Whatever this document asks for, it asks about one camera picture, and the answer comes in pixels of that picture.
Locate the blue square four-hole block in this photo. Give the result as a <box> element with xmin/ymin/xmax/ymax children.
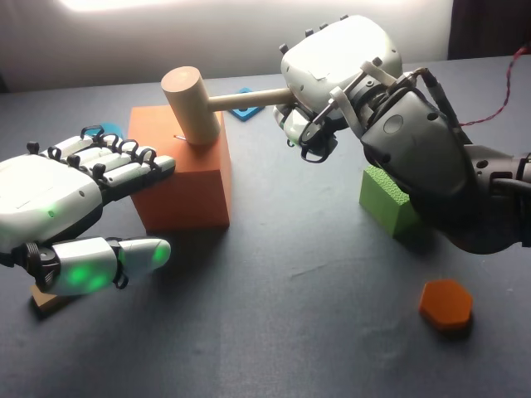
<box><xmin>231</xmin><ymin>85</ymin><xmax>266</xmax><ymax>123</ymax></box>

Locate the red black twisted cable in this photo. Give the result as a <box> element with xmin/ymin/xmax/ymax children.
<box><xmin>458</xmin><ymin>45</ymin><xmax>531</xmax><ymax>128</ymax></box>

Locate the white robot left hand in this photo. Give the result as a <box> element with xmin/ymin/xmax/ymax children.
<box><xmin>0</xmin><ymin>125</ymin><xmax>178</xmax><ymax>298</ymax></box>

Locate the blue round disc block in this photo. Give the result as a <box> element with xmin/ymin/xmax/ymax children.
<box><xmin>93</xmin><ymin>121</ymin><xmax>125</xmax><ymax>140</ymax></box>

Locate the dark curtain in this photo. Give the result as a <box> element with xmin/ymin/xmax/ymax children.
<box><xmin>447</xmin><ymin>0</ymin><xmax>531</xmax><ymax>61</ymax></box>

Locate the tan wooden rectangular block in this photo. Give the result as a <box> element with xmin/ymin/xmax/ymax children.
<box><xmin>29</xmin><ymin>284</ymin><xmax>71</xmax><ymax>313</ymax></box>

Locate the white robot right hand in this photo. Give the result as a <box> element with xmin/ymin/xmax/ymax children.
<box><xmin>272</xmin><ymin>14</ymin><xmax>404</xmax><ymax>164</ymax></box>

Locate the grey table cloth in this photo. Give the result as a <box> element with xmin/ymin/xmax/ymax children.
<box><xmin>0</xmin><ymin>53</ymin><xmax>531</xmax><ymax>398</ymax></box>

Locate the wooden mallet with taped handle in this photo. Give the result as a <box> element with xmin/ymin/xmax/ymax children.
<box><xmin>160</xmin><ymin>65</ymin><xmax>294</xmax><ymax>146</ymax></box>

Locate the green textured foam block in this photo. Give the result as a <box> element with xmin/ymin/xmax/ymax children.
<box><xmin>358</xmin><ymin>165</ymin><xmax>420</xmax><ymax>240</ymax></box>

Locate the large orange foam block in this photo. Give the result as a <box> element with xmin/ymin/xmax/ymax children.
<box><xmin>127</xmin><ymin>105</ymin><xmax>232</xmax><ymax>232</ymax></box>

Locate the orange hexagon block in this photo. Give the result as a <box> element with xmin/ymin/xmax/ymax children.
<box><xmin>417</xmin><ymin>278</ymin><xmax>474</xmax><ymax>332</ymax></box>

